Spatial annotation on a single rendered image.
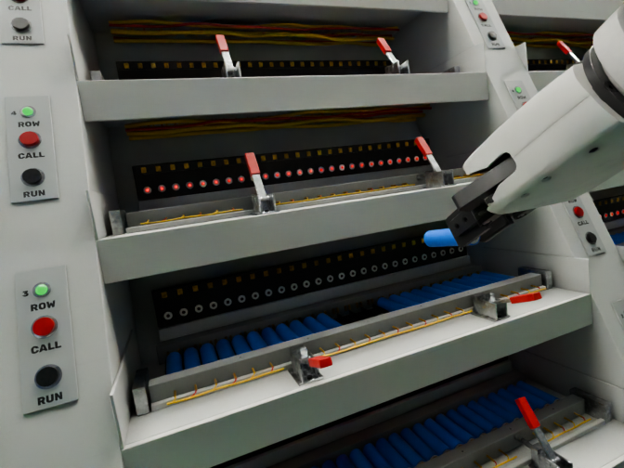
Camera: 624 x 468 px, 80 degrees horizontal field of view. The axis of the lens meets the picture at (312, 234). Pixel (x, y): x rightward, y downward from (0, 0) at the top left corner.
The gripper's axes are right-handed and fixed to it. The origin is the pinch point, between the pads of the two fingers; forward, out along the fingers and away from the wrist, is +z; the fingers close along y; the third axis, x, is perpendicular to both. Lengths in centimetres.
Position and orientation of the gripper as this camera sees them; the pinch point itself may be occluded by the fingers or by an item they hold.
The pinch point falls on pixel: (477, 221)
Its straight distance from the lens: 37.3
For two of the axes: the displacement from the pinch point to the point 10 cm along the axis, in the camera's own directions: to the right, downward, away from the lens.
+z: -2.4, 4.6, 8.5
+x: 3.1, 8.7, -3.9
